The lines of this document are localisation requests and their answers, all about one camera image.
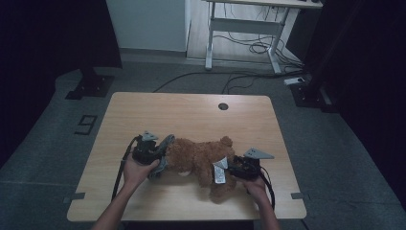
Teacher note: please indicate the person's left hand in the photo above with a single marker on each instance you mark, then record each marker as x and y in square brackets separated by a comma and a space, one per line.
[135, 174]

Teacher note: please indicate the black stand base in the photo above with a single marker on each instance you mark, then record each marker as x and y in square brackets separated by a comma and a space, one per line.
[92, 86]
[306, 96]

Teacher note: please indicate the brown plush toy dog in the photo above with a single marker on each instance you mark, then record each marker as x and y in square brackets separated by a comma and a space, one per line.
[198, 156]

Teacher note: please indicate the person's right hand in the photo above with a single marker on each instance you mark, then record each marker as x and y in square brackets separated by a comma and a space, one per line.
[257, 188]

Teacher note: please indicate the dark curtain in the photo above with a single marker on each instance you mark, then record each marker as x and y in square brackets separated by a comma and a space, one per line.
[48, 48]
[367, 64]

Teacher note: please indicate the white power strip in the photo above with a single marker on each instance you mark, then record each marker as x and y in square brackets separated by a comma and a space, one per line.
[293, 80]

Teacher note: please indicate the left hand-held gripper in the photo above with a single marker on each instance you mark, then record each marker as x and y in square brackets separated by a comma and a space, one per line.
[145, 151]

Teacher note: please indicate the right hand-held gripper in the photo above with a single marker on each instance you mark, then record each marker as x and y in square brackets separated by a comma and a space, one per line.
[247, 167]

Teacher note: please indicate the grey fuzzy toy garment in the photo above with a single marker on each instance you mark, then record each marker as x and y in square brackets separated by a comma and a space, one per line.
[166, 143]

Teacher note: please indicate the white metal desk frame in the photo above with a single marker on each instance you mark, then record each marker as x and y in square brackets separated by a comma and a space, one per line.
[242, 25]

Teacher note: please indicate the black floor marking tape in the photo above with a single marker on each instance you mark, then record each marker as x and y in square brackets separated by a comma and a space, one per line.
[85, 124]

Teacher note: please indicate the grey tape piece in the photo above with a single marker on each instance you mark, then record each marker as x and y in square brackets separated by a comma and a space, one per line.
[300, 195]
[75, 197]

